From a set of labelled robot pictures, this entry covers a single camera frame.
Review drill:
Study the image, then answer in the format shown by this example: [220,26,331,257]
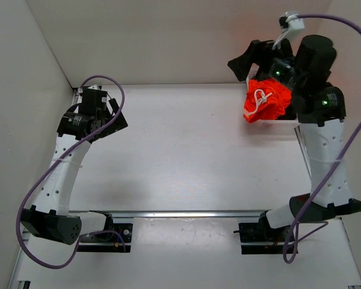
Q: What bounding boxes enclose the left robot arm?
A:
[20,85,128,245]

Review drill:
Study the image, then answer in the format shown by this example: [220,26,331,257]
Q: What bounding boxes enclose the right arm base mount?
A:
[233,211,289,255]

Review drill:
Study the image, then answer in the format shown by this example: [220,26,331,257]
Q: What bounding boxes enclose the purple cable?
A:
[282,13,361,264]
[15,75,127,269]

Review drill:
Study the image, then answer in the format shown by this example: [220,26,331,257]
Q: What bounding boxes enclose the orange shorts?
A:
[243,79,292,123]

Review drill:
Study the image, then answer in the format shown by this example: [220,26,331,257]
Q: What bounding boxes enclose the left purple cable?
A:
[15,75,127,269]

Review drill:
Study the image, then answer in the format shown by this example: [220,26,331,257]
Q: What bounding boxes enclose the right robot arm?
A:
[228,34,361,241]

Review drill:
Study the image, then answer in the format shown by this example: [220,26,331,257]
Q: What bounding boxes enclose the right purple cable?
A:
[282,13,361,264]

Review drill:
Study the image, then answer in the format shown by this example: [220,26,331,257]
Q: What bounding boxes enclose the white plastic basket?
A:
[245,69,298,129]

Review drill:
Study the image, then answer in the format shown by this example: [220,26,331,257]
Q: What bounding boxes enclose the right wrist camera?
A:
[279,11,305,41]

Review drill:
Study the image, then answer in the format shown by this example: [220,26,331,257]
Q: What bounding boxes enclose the aluminium front rail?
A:
[69,210,268,219]

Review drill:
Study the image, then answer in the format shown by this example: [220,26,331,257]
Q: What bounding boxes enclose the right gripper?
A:
[228,36,306,92]

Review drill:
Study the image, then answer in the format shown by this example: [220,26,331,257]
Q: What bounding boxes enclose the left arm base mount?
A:
[78,212,133,253]

